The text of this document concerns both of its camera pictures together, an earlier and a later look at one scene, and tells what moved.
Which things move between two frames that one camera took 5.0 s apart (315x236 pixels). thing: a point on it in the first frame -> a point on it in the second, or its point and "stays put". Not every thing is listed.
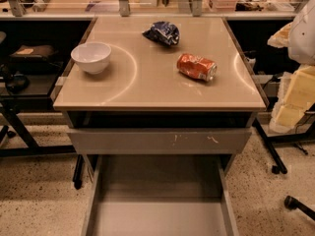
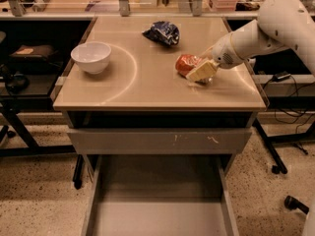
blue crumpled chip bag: [163, 30] stays put
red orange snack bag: [197, 66] stays put
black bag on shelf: [30, 55] stays put
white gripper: [303, 39] -> [223, 53]
